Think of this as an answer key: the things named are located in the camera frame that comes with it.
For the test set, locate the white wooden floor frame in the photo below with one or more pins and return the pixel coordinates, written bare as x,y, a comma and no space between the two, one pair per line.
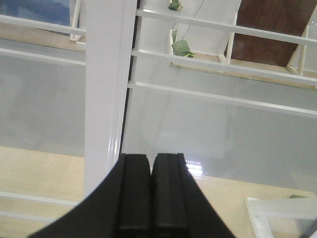
293,208

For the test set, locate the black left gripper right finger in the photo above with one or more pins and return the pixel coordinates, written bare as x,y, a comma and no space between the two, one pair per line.
168,197

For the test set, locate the white framed sliding glass door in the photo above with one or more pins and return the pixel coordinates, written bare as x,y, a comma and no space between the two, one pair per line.
63,116

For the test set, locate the green leaf-like sandbag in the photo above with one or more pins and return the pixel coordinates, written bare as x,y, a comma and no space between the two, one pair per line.
181,48

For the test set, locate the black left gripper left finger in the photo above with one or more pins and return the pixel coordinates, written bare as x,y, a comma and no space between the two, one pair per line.
136,194

